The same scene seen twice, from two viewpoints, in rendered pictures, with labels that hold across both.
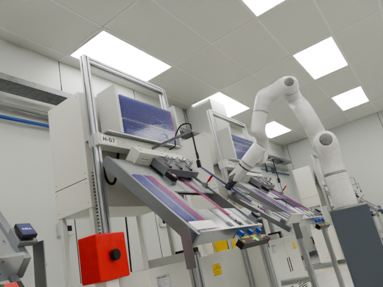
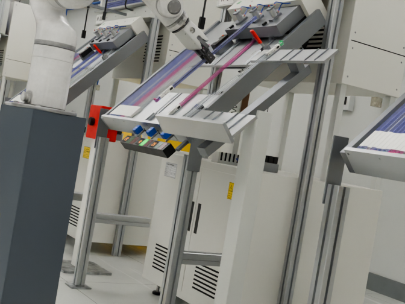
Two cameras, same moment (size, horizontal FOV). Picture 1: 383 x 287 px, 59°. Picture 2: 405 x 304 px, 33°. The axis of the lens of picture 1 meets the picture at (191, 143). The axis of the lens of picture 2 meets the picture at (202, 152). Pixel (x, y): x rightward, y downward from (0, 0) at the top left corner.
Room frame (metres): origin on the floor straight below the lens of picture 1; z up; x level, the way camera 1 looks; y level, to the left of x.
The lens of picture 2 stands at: (3.19, -2.32, 0.68)
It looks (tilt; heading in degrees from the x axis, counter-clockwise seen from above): 1 degrees down; 117
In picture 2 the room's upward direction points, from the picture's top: 10 degrees clockwise
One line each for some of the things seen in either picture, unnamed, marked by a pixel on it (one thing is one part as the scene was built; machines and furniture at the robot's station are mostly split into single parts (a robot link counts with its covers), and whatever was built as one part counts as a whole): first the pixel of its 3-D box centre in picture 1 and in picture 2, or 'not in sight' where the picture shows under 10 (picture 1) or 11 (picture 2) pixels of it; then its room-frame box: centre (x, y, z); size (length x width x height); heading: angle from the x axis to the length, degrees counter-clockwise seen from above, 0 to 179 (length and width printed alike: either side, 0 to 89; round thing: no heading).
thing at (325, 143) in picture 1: (328, 153); (54, 8); (1.82, -0.72, 1.00); 0.19 x 0.12 x 0.24; 165
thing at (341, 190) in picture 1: (341, 191); (49, 79); (1.86, -0.73, 0.79); 0.19 x 0.19 x 0.18
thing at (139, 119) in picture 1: (143, 124); not in sight; (2.12, 0.29, 1.52); 0.51 x 0.13 x 0.27; 149
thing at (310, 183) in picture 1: (328, 206); not in sight; (6.40, -2.18, 0.95); 1.36 x 0.82 x 1.90; 59
